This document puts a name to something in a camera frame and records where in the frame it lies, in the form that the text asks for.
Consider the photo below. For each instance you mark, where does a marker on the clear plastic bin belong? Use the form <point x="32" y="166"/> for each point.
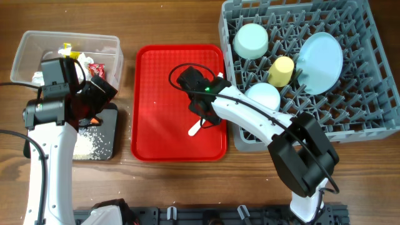
<point x="36" y="46"/>

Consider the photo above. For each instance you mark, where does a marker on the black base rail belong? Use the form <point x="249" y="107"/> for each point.
<point x="333" y="214"/>

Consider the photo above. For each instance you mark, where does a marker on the yellow snack wrapper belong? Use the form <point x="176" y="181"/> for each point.
<point x="66" y="51"/>

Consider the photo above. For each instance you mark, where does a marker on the large light blue plate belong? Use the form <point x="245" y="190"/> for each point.
<point x="321" y="62"/>

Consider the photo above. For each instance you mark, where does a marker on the orange carrot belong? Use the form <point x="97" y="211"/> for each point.
<point x="94" y="121"/>

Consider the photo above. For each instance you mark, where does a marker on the yellow plastic cup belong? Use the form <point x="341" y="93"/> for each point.
<point x="281" y="71"/>

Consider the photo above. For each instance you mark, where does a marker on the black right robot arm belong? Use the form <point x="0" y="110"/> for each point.
<point x="302" y="154"/>

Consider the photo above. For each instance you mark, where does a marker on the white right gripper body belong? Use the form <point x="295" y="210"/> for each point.
<point x="212" y="119"/>

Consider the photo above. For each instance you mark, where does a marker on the green bowl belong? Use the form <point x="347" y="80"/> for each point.
<point x="251" y="41"/>

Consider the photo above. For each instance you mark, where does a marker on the red snack wrapper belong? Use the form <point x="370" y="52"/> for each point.
<point x="97" y="70"/>

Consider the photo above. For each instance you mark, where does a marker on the white plastic spoon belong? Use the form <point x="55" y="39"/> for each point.
<point x="195" y="128"/>

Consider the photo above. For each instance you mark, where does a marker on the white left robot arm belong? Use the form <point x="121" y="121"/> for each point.
<point x="52" y="122"/>

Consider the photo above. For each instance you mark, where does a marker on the red serving tray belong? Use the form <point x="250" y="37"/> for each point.
<point x="161" y="118"/>

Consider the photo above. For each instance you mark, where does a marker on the light blue bowl with rice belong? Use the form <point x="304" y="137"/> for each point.
<point x="265" y="94"/>

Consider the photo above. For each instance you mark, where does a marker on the grey dishwasher rack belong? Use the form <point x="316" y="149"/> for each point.
<point x="362" y="105"/>

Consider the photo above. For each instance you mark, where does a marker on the black plastic tray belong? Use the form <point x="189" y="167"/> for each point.
<point x="109" y="118"/>

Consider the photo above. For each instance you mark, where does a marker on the pile of white rice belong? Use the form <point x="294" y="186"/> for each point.
<point x="94" y="143"/>

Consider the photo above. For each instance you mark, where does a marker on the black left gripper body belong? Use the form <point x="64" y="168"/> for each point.
<point x="102" y="90"/>

